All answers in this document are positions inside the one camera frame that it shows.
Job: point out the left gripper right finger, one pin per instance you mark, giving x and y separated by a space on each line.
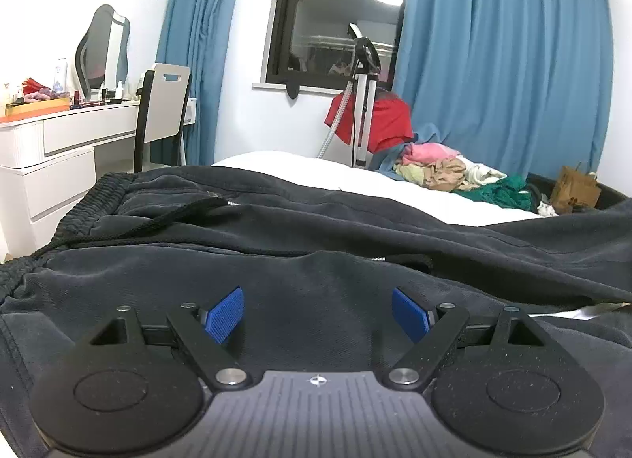
499 383

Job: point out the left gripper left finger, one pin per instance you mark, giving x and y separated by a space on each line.
131 387

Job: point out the black sweatpants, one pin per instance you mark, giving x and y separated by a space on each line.
317 335

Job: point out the pile of colourful clothes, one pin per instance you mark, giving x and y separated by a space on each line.
434 166

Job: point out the white dressing table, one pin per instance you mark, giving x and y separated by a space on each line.
48 165

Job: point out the red garment on steamer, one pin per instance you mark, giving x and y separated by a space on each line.
391 122

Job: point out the pastel rainbow duvet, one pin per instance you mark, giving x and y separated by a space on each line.
578 266

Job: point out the white and black chair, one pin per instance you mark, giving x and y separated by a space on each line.
161 112

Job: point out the garment steamer stand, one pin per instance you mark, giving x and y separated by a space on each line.
363 84

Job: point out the blue curtain right of window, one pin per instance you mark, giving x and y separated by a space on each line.
524 86

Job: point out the blue curtain of window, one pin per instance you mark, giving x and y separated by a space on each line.
195 34
524 86

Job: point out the wavy vanity mirror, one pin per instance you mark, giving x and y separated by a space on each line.
101 58

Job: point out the blue curtain left of window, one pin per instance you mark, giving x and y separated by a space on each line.
195 34

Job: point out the dark window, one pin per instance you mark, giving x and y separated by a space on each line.
310 44

